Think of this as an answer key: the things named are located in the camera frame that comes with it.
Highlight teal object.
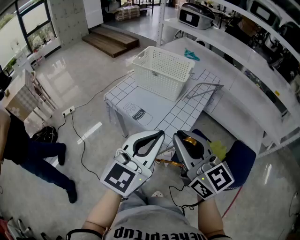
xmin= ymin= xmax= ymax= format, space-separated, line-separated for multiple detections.
xmin=183 ymin=48 xmax=201 ymax=61

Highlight white power strip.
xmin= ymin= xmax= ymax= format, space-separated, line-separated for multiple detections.
xmin=62 ymin=105 xmax=75 ymax=117

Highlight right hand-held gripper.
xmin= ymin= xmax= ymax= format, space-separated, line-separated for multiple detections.
xmin=172 ymin=130 xmax=235 ymax=200

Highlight grey metal table leg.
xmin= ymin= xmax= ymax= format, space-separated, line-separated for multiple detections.
xmin=114 ymin=109 xmax=129 ymax=138

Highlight white floor tape strip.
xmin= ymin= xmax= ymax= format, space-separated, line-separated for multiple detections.
xmin=77 ymin=121 xmax=103 ymax=145

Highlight red floor cable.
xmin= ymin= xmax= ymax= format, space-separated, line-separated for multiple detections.
xmin=221 ymin=185 xmax=243 ymax=218

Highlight white chair with patterned cushion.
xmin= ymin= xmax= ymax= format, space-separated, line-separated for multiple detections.
xmin=1 ymin=69 xmax=57 ymax=122

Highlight navy blue chair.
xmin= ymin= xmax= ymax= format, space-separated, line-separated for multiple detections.
xmin=191 ymin=128 xmax=256 ymax=192

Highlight white low cabinet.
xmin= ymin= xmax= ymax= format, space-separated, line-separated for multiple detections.
xmin=15 ymin=49 xmax=46 ymax=71

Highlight person's right forearm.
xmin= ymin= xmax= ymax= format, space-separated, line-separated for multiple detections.
xmin=196 ymin=194 xmax=225 ymax=237

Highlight person's grey printed t-shirt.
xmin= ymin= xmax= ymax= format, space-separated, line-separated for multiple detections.
xmin=65 ymin=205 xmax=235 ymax=240

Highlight wooden steps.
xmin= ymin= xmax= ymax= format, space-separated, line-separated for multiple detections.
xmin=82 ymin=26 xmax=140 ymax=59

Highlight white plastic laundry basket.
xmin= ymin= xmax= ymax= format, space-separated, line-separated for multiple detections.
xmin=131 ymin=46 xmax=195 ymax=102

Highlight wrapped package stack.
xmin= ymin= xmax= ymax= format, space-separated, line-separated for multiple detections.
xmin=114 ymin=6 xmax=141 ymax=22

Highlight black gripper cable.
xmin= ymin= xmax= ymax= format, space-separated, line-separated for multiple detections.
xmin=169 ymin=185 xmax=203 ymax=216

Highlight black bag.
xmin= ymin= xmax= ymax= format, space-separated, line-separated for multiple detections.
xmin=31 ymin=126 xmax=58 ymax=143

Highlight black power cable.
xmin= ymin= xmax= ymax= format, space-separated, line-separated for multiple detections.
xmin=69 ymin=112 xmax=102 ymax=181

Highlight black-framed window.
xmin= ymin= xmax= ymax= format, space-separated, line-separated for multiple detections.
xmin=0 ymin=0 xmax=58 ymax=68

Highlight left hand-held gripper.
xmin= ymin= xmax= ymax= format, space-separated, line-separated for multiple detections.
xmin=100 ymin=130 xmax=165 ymax=197

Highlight person's grey shorts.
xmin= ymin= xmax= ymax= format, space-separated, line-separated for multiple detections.
xmin=118 ymin=190 xmax=186 ymax=220

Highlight dark appliance with framed panel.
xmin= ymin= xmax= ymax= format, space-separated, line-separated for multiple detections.
xmin=280 ymin=21 xmax=300 ymax=47

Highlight white metal shelving rack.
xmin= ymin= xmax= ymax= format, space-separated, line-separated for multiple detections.
xmin=156 ymin=0 xmax=300 ymax=160

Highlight person's left forearm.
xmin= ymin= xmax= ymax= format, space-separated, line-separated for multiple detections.
xmin=82 ymin=187 xmax=124 ymax=233

